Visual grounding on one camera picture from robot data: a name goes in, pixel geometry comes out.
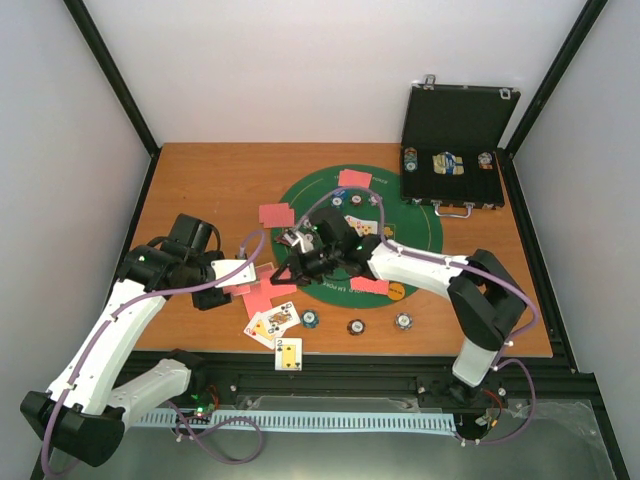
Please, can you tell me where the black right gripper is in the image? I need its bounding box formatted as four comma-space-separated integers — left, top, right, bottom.
271, 244, 341, 287

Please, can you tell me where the black triangular all-in button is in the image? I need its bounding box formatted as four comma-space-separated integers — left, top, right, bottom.
275, 234, 293, 246

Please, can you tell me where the queen face card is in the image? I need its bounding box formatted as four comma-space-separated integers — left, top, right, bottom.
264, 301, 301, 335

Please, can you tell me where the blue 50 chip stack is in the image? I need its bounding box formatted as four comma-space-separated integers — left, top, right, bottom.
300, 310, 319, 329

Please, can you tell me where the two of hearts card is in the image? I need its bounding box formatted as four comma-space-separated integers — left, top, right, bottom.
244, 312, 284, 350

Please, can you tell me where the two of spades card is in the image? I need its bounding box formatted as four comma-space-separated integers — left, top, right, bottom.
275, 337, 303, 371

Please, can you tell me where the brown 100 chip stack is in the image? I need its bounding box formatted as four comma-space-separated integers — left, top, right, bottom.
347, 319, 366, 336

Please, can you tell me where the red heart card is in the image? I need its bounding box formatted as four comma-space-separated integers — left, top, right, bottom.
345, 215, 365, 231

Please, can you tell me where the red diamond card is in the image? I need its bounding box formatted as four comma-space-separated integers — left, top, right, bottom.
356, 220, 378, 236

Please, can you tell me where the blue orange chips top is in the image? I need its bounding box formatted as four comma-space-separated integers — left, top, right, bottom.
368, 195, 382, 206

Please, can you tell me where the blue orange 10 chip stack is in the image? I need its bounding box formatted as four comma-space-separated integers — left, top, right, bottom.
395, 312, 413, 331

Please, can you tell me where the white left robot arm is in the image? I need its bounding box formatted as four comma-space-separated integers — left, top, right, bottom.
20, 214, 230, 466

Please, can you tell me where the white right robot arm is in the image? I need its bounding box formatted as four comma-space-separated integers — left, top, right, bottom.
270, 207, 528, 388

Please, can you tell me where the yellow red card box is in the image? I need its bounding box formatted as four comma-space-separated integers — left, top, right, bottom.
255, 262, 276, 280

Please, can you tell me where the orange big blind button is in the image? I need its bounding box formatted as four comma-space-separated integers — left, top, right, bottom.
387, 282, 406, 302

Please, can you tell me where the round green poker mat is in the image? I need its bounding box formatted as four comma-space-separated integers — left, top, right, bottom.
280, 164, 444, 309

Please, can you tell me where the chip stack in case left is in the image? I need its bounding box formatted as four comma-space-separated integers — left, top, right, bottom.
403, 147, 418, 172

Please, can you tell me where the chip stack in case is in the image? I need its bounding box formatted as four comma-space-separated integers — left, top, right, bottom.
477, 152, 494, 170
403, 147, 418, 172

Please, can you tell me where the card pack in case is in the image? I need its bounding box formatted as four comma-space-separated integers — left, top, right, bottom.
432, 151, 464, 176

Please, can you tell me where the black poker case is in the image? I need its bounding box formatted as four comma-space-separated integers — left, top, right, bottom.
399, 74, 521, 218

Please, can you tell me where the chip stack in case right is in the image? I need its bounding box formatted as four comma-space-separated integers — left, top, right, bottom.
477, 152, 494, 170

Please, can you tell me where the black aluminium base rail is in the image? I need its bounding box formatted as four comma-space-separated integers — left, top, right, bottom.
64, 351, 596, 414

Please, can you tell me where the light blue cable duct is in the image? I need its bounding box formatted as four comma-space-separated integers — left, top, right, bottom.
134, 408, 457, 434

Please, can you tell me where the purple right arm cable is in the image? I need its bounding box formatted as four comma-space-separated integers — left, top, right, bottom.
294, 187, 541, 446

